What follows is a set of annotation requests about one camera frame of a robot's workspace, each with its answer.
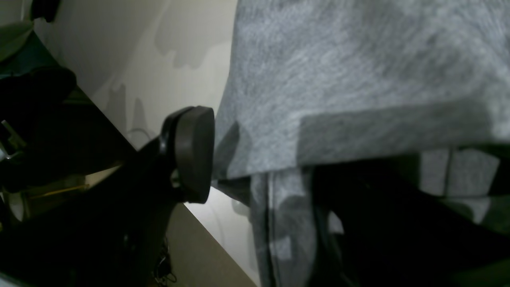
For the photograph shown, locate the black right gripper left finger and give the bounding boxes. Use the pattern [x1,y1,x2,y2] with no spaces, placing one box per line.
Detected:
[0,106,215,287]

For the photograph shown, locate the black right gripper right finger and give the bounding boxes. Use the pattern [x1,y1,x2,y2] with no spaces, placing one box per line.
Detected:
[311,158,509,287]

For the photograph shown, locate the grey T-shirt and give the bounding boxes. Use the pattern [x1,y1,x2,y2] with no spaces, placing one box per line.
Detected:
[212,0,510,287]

